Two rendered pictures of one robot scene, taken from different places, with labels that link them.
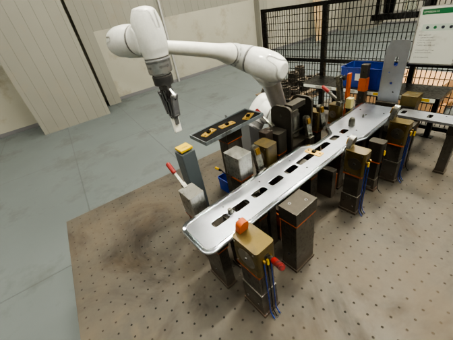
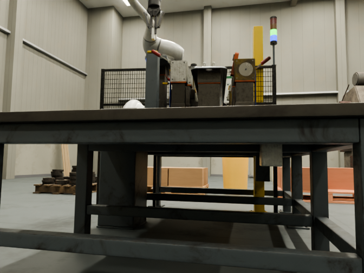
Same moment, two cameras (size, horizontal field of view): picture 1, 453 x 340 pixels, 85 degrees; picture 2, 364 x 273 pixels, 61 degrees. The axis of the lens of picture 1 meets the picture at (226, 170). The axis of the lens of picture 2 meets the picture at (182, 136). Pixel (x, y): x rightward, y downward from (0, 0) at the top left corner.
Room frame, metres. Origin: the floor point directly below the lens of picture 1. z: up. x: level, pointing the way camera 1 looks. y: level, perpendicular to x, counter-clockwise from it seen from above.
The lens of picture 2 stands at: (-0.28, 1.40, 0.51)
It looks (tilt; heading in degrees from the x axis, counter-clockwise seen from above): 5 degrees up; 310
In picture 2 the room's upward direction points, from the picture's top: 1 degrees clockwise
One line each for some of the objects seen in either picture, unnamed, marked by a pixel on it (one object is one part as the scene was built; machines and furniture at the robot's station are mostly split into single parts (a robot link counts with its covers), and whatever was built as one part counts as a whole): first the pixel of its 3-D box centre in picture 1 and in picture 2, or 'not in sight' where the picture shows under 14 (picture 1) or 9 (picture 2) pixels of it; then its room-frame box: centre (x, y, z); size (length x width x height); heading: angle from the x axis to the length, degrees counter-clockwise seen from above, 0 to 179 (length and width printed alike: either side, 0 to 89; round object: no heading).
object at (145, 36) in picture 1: (147, 33); not in sight; (1.00, 0.18, 1.61); 0.13 x 0.11 x 0.16; 49
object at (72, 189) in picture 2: (292, 83); (77, 178); (4.55, -1.52, 0.22); 1.21 x 0.84 x 0.44; 116
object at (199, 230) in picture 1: (313, 155); (212, 96); (0.96, -0.41, 1.00); 1.38 x 0.22 x 0.02; 124
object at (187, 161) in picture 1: (195, 188); (152, 92); (0.99, 0.17, 0.92); 0.08 x 0.08 x 0.44; 34
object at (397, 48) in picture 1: (392, 72); not in sight; (1.37, -1.04, 1.17); 0.12 x 0.01 x 0.34; 34
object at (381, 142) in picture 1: (375, 166); not in sight; (0.98, -0.75, 0.84); 0.10 x 0.05 x 0.29; 34
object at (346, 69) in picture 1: (367, 75); not in sight; (1.64, -1.07, 1.09); 0.30 x 0.17 x 0.13; 31
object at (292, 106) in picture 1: (292, 142); not in sight; (1.21, -0.40, 0.94); 0.18 x 0.13 x 0.49; 124
